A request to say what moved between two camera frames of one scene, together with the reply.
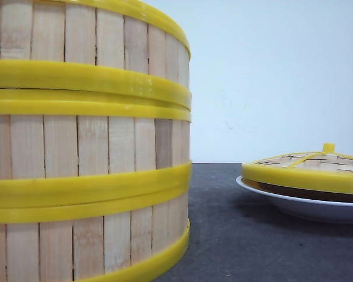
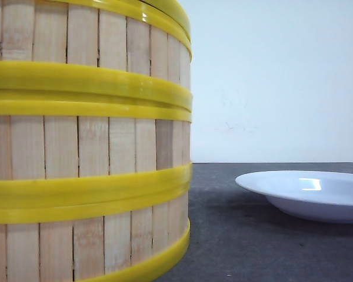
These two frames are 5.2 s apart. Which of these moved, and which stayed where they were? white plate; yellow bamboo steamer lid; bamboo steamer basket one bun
Moved: yellow bamboo steamer lid
Stayed: white plate; bamboo steamer basket one bun
